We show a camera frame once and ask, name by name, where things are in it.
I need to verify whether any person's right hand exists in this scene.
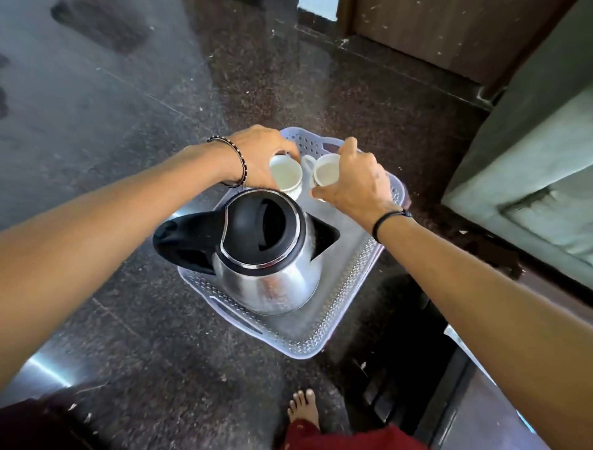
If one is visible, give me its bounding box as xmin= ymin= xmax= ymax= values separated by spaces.
xmin=309 ymin=137 xmax=404 ymax=233

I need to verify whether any person's left hand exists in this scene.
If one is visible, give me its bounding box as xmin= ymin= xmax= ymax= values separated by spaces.
xmin=227 ymin=124 xmax=303 ymax=191

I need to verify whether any white ceramic cup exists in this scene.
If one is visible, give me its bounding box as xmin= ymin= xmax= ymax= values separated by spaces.
xmin=270 ymin=152 xmax=305 ymax=201
xmin=301 ymin=153 xmax=343 ymax=189

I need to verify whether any person's left forearm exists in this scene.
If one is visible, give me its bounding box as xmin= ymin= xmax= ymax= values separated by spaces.
xmin=0 ymin=139 xmax=234 ymax=392

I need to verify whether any person's right forearm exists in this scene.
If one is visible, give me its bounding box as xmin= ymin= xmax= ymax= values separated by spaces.
xmin=374 ymin=212 xmax=593 ymax=450

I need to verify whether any black wrist band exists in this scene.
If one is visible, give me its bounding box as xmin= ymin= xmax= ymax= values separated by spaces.
xmin=372 ymin=209 xmax=413 ymax=244

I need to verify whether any pale perforated plastic tray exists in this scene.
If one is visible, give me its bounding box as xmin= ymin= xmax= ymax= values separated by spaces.
xmin=177 ymin=127 xmax=412 ymax=360

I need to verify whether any steel kettle with black lid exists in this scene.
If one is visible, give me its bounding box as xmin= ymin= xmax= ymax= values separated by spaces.
xmin=152 ymin=188 xmax=342 ymax=317

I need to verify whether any brown wooden door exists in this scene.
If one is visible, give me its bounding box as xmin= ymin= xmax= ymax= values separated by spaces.
xmin=336 ymin=0 xmax=579 ymax=87

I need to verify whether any grey stone counter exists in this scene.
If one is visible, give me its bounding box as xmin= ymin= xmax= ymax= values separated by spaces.
xmin=441 ymin=0 xmax=593 ymax=292

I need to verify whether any person's bare foot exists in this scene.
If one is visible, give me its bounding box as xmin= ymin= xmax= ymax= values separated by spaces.
xmin=287 ymin=388 xmax=320 ymax=429

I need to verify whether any dark metal cabinet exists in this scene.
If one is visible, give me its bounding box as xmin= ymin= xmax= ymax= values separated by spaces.
xmin=361 ymin=297 xmax=553 ymax=450

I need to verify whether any red garment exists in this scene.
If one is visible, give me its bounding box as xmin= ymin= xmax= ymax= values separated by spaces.
xmin=283 ymin=418 xmax=429 ymax=450

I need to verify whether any black white beaded bracelet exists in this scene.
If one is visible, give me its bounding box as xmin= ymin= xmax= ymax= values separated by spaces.
xmin=206 ymin=135 xmax=248 ymax=189

